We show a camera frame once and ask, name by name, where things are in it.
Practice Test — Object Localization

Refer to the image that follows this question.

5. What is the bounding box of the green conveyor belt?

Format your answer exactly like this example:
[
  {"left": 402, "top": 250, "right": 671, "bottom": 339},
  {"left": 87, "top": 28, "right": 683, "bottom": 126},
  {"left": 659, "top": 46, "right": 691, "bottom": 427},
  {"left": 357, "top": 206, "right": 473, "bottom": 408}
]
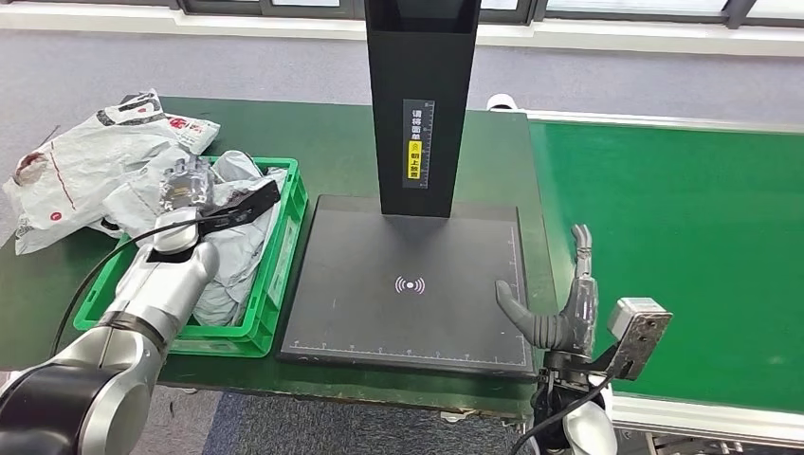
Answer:
[{"left": 528, "top": 120, "right": 804, "bottom": 414}]

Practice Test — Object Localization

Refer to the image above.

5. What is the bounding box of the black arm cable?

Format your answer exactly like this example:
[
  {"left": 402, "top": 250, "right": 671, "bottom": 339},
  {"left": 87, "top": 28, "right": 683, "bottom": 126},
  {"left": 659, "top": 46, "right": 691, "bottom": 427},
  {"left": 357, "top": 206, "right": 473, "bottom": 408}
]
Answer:
[
  {"left": 508, "top": 370, "right": 620, "bottom": 455},
  {"left": 48, "top": 216, "right": 215, "bottom": 359}
]

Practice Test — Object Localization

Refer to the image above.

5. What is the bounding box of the black yellow ruler label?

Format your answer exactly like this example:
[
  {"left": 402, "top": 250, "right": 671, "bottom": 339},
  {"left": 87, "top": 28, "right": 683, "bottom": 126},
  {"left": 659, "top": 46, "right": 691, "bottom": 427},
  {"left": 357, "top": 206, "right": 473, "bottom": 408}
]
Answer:
[{"left": 401, "top": 98, "right": 436, "bottom": 191}]

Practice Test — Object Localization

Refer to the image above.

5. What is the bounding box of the green plastic crate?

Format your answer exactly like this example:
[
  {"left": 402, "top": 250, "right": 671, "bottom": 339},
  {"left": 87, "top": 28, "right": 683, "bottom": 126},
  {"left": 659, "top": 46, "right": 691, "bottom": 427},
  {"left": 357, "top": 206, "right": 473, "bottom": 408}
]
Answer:
[{"left": 73, "top": 155, "right": 309, "bottom": 359}]

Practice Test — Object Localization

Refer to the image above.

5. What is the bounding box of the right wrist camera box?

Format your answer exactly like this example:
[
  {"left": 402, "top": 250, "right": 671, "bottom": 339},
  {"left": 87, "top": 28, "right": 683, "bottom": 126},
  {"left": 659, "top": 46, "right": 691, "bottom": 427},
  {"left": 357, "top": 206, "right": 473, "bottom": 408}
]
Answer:
[{"left": 606, "top": 297, "right": 673, "bottom": 382}]

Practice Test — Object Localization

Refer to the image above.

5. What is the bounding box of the crumpled white red-line bag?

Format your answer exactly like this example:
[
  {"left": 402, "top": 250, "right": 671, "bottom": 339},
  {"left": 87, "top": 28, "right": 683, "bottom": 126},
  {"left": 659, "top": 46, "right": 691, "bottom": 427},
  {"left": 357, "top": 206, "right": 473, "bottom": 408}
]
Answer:
[{"left": 1, "top": 118, "right": 180, "bottom": 256}]

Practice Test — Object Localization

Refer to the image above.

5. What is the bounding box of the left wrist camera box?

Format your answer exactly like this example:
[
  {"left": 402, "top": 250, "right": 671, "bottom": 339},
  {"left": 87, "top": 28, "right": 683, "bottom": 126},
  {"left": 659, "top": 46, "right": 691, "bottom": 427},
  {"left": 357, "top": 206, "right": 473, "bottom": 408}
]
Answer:
[{"left": 199, "top": 180, "right": 282, "bottom": 235}]

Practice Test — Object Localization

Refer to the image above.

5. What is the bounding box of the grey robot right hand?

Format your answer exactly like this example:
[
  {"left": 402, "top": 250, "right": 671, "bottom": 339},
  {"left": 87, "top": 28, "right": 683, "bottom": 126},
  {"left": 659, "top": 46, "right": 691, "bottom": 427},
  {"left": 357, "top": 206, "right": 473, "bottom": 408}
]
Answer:
[{"left": 494, "top": 224, "right": 600, "bottom": 359}]

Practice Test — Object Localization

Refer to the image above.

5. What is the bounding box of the white bag with black print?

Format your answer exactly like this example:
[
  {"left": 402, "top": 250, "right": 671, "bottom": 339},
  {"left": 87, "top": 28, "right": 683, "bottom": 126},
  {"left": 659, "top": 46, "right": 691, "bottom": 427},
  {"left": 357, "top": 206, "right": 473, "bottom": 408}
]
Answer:
[{"left": 94, "top": 87, "right": 222, "bottom": 157}]

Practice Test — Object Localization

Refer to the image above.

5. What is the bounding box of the dark blue floor mat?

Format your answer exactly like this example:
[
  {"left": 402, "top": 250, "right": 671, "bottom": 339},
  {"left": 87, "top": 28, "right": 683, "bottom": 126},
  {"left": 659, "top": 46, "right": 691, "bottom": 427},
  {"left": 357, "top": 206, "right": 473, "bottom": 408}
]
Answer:
[{"left": 200, "top": 390, "right": 548, "bottom": 455}]

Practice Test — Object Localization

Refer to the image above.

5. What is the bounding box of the black inbound scanner machine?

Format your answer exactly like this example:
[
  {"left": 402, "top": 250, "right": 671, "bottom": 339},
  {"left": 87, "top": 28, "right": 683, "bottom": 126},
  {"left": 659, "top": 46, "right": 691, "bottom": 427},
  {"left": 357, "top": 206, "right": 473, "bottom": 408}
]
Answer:
[{"left": 279, "top": 0, "right": 537, "bottom": 380}]

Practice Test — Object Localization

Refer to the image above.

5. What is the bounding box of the dark green table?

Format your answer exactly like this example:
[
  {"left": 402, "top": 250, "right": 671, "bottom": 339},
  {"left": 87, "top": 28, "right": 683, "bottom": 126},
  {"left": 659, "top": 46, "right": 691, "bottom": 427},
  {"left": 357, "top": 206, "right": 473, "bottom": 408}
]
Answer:
[{"left": 0, "top": 95, "right": 560, "bottom": 421}]

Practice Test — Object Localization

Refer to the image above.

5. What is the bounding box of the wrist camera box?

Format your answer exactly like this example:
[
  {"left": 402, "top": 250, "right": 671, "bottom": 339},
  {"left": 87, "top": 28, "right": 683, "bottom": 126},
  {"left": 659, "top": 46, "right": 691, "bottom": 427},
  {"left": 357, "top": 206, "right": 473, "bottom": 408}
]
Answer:
[
  {"left": 606, "top": 297, "right": 673, "bottom": 382},
  {"left": 199, "top": 180, "right": 282, "bottom": 235}
]

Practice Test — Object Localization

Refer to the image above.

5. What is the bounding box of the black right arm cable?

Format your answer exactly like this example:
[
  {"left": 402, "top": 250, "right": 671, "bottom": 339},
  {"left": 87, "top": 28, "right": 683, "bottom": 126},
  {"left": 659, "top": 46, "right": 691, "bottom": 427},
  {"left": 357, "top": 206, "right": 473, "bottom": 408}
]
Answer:
[{"left": 508, "top": 370, "right": 620, "bottom": 455}]

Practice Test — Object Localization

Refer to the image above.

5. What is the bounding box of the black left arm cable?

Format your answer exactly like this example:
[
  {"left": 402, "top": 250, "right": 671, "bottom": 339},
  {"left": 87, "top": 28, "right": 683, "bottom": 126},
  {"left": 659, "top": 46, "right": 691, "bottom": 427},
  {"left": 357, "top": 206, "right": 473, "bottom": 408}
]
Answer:
[{"left": 48, "top": 216, "right": 215, "bottom": 359}]

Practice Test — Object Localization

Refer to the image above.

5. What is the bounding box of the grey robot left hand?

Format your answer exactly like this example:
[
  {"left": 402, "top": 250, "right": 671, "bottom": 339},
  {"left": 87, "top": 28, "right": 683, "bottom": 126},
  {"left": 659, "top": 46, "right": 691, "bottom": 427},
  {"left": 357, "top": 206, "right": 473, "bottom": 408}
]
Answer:
[{"left": 157, "top": 155, "right": 216, "bottom": 215}]

